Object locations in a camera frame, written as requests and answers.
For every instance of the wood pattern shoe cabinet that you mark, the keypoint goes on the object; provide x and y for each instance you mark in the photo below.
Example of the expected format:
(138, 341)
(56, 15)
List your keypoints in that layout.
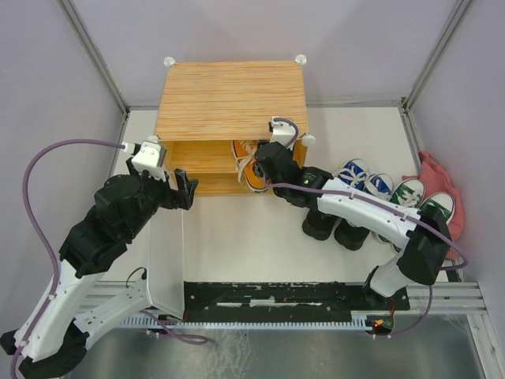
(205, 106)

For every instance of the orange sneaker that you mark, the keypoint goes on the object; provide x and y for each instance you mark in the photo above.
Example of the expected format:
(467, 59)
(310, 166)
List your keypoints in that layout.
(244, 157)

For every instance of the front right cabinet connector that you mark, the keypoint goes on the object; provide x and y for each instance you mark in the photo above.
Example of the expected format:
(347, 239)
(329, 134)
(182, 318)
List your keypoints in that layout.
(308, 140)

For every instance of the right aluminium frame post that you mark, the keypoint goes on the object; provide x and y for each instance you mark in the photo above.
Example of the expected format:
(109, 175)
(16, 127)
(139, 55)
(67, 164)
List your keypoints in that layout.
(449, 30)

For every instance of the white cabinet corner connector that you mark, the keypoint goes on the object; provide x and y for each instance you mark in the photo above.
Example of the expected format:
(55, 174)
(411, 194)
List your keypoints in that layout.
(301, 59)
(169, 61)

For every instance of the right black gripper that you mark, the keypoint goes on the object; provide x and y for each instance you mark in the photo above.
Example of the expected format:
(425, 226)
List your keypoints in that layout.
(258, 171)

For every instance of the green sneaker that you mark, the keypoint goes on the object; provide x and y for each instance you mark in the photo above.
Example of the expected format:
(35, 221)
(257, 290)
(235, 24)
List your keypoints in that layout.
(443, 201)
(411, 185)

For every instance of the white cabinet corner connector left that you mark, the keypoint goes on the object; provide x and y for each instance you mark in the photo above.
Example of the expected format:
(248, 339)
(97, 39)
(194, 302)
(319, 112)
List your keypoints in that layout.
(169, 61)

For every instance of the aluminium rail frame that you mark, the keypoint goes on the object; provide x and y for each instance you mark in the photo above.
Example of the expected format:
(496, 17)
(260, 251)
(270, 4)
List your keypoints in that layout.
(460, 298)

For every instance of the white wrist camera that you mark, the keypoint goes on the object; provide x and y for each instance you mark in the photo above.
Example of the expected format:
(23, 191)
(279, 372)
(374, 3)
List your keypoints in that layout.
(150, 158)
(284, 131)

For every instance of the left aluminium frame post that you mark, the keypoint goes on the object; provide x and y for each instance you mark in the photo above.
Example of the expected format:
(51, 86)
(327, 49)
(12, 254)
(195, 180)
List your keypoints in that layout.
(77, 24)

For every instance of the aluminium frame post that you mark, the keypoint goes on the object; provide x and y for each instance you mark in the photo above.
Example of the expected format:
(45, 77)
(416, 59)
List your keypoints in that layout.
(77, 24)
(449, 30)

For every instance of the white cabinet corner connector right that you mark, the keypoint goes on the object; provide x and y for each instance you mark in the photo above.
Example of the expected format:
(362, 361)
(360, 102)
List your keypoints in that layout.
(301, 59)

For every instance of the blue sneaker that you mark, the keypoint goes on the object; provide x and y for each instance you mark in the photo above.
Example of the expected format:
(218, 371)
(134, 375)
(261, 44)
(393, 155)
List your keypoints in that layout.
(354, 173)
(379, 185)

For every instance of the green sneaker left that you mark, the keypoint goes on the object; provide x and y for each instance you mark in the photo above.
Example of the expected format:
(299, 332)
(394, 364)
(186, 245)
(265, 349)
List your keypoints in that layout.
(411, 185)

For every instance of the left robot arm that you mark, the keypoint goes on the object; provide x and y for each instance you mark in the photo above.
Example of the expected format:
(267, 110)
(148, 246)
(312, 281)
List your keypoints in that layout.
(56, 337)

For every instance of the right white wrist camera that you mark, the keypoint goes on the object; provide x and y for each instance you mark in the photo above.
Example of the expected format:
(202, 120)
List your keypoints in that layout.
(284, 131)

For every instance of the black shoe left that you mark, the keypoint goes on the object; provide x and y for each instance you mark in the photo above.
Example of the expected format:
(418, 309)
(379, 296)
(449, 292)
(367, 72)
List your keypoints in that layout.
(319, 225)

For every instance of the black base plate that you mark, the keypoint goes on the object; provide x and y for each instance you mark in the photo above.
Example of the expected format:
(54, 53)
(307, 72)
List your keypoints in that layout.
(283, 302)

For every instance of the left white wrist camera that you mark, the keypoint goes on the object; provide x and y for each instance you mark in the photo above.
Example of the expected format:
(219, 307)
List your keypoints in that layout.
(150, 158)

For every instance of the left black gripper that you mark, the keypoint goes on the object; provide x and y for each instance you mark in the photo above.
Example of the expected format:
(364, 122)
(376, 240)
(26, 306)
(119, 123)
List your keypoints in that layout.
(184, 197)

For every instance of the green sneaker right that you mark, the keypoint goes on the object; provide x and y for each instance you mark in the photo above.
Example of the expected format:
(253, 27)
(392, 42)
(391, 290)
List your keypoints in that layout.
(443, 201)

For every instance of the pink cloth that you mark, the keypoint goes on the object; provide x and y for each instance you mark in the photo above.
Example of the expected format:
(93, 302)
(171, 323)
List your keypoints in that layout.
(436, 180)

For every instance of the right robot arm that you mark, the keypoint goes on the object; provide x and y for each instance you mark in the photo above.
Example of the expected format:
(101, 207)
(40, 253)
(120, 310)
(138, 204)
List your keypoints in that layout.
(421, 234)

